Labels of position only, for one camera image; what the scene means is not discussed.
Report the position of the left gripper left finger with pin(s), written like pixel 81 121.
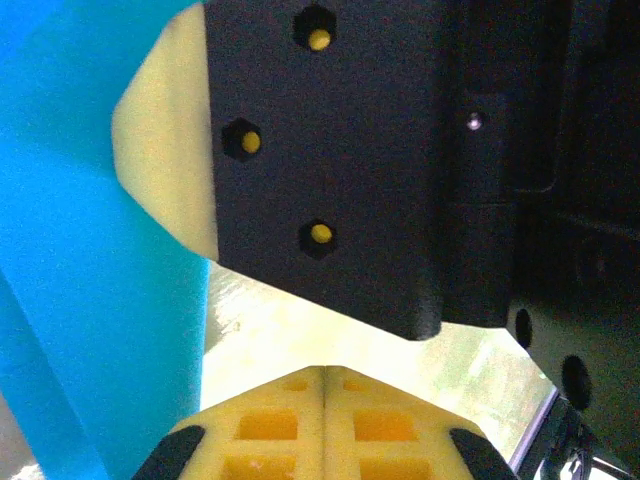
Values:
pixel 270 450

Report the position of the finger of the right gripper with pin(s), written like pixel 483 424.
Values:
pixel 350 175

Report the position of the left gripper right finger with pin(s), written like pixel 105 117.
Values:
pixel 390 450

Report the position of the teal cloth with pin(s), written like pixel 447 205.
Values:
pixel 75 200

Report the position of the aluminium side rail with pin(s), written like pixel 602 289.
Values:
pixel 535 430

